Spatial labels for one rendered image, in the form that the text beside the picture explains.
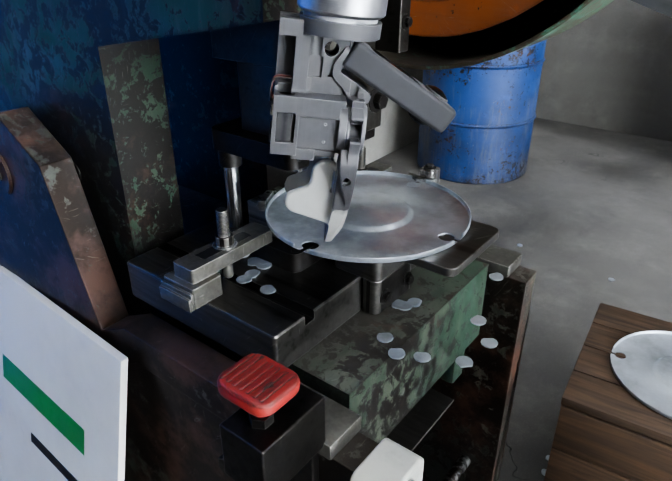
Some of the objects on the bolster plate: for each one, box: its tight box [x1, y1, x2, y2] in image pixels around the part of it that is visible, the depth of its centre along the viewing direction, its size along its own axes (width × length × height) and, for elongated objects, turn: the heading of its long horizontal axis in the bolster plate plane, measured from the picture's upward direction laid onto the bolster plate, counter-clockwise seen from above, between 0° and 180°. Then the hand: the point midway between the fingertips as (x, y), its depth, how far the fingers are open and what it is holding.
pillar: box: [224, 167, 243, 228], centre depth 87 cm, size 2×2×14 cm
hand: (336, 229), depth 59 cm, fingers closed
